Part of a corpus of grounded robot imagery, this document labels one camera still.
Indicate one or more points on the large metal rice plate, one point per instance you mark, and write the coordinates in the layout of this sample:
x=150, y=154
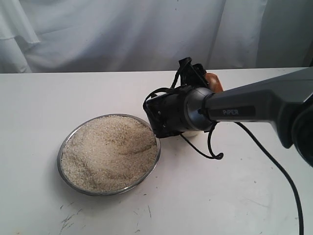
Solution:
x=108, y=155

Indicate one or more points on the small cream rice bowl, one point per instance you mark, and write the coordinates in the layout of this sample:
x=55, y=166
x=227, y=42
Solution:
x=190, y=134

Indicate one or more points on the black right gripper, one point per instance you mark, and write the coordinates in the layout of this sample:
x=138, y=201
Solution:
x=193, y=75

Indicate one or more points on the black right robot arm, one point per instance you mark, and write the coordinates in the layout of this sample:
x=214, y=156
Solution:
x=286, y=102

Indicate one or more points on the white backdrop curtain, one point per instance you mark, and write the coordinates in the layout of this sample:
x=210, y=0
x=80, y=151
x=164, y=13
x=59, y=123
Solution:
x=153, y=35

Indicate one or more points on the brown wooden cup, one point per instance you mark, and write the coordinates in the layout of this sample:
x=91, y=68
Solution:
x=214, y=82

